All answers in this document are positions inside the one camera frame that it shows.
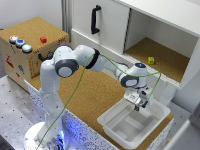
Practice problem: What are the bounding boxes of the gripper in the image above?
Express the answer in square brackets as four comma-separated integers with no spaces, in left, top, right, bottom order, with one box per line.
[123,86,150,109]

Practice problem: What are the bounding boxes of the white plastic box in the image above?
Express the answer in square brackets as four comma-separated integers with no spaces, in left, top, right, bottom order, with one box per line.
[96,96,172,150]

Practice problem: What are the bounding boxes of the yellow block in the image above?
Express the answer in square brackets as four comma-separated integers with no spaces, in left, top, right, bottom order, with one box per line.
[147,56,156,65]

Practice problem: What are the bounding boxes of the pink block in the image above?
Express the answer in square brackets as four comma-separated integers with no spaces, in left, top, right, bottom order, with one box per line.
[39,35,48,44]

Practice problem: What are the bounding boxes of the wooden drawer box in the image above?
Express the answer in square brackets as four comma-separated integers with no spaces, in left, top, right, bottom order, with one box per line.
[0,16,71,92]

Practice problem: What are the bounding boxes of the white sliding door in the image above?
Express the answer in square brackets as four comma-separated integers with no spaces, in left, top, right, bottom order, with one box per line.
[72,0,131,47]

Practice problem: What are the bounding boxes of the white cabinet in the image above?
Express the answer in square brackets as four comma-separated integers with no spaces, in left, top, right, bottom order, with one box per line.
[70,0,200,105]

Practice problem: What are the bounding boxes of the green button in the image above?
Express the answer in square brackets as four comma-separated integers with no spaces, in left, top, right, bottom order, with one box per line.
[21,43,34,54]

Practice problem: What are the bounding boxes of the blue button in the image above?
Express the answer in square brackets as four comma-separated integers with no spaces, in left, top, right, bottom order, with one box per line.
[15,38,26,48]

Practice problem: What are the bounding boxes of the red button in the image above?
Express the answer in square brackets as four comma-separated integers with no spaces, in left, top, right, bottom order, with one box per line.
[8,34,19,44]

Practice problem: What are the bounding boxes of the black door handle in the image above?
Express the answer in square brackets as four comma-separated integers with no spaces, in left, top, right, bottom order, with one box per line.
[90,4,102,36]

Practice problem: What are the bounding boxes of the black drawer handle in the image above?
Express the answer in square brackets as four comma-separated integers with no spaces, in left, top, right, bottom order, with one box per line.
[37,51,55,63]

